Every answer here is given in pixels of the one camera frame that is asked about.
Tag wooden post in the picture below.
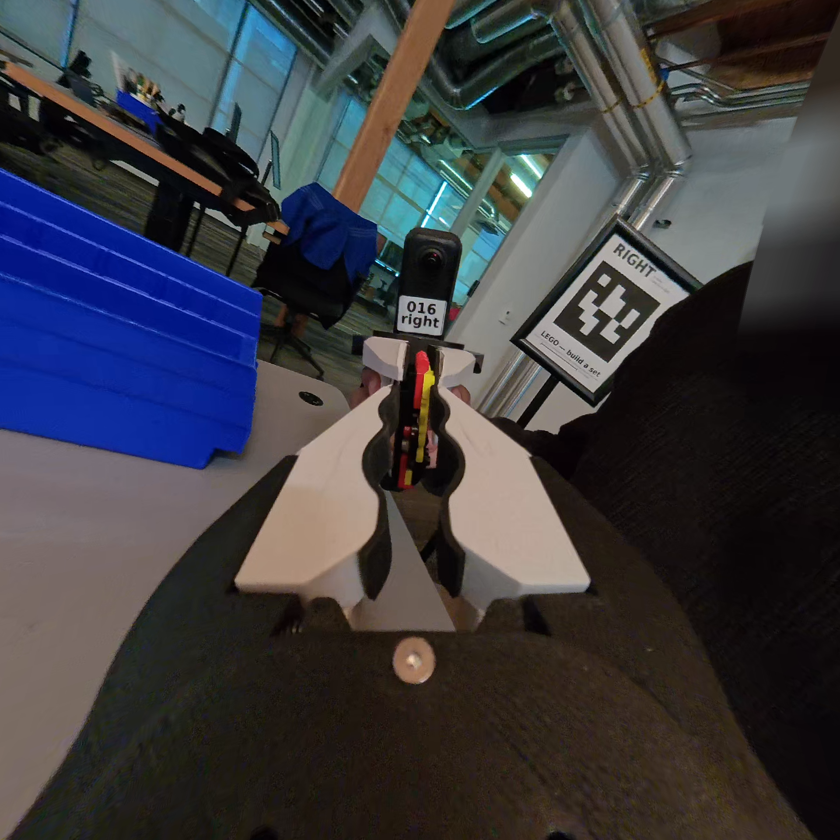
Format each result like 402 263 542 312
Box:
331 0 457 211

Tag framed sign on stand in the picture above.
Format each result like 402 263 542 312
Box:
511 217 703 429

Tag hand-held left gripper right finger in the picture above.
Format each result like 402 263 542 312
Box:
430 386 590 626

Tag small blue bin with pens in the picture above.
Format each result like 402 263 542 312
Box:
117 66 161 132

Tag black office chair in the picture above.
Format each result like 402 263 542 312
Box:
252 243 355 382

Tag silver ceiling ducts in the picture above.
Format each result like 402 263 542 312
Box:
551 0 693 227

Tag wooden desk with black legs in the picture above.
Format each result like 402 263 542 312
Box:
0 59 290 270

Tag person's right hand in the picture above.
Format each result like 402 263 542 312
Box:
348 369 475 412

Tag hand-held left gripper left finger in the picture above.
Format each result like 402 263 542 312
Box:
234 384 398 626

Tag black bag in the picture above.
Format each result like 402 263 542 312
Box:
157 108 280 204

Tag partly built lego car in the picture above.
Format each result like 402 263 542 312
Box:
379 350 437 493

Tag blue plastic bin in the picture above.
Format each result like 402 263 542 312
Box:
0 167 263 470

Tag dark ceiling duct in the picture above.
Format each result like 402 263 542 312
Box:
430 0 572 109

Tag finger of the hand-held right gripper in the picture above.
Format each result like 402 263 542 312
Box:
437 348 475 389
362 337 405 383

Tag blue jacket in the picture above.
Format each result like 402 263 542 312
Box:
281 182 378 283

